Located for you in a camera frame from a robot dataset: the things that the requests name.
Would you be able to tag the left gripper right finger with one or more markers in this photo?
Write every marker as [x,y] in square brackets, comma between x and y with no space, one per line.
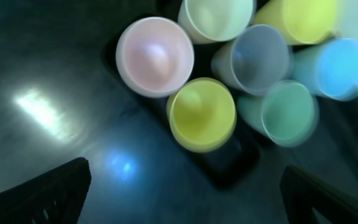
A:
[315,205]

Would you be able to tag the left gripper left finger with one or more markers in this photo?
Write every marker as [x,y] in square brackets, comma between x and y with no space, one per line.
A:
[42,199]

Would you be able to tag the green cup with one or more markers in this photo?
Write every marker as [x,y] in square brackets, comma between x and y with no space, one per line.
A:
[287,112]

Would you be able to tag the black tray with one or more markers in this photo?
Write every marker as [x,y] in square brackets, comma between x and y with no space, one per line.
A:
[225,165]

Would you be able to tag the light blue cup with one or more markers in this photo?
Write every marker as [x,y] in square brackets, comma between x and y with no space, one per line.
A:
[337,68]

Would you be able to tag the yellow cup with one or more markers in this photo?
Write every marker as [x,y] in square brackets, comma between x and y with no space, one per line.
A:
[306,18]
[202,115]

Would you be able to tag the grey cup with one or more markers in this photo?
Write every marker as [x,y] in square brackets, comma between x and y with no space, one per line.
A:
[259,59]

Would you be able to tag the pink cup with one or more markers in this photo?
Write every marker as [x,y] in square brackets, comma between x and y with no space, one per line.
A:
[154,56]

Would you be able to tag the white cup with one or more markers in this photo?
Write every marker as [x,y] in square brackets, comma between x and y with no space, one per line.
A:
[219,18]

